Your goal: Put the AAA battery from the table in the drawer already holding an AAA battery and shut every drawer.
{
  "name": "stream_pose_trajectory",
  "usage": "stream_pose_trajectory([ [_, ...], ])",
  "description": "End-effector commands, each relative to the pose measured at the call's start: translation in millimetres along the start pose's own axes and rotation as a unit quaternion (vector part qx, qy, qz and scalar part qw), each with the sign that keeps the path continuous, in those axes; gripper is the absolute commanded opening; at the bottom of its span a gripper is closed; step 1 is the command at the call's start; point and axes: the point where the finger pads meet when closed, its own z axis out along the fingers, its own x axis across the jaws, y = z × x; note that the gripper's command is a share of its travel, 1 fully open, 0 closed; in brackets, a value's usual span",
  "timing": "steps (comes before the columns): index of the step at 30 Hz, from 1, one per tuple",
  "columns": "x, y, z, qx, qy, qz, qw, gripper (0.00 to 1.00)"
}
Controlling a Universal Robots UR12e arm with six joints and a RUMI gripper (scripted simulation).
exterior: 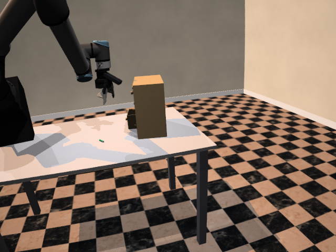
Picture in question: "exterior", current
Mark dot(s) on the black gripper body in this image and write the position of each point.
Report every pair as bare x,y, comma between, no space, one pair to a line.
99,82

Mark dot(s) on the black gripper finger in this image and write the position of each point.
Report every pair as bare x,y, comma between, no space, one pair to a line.
103,93
111,90

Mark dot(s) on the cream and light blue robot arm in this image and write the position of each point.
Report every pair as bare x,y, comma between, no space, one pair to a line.
52,13

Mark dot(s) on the light wooden chest of drawers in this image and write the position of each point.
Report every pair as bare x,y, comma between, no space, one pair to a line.
149,103

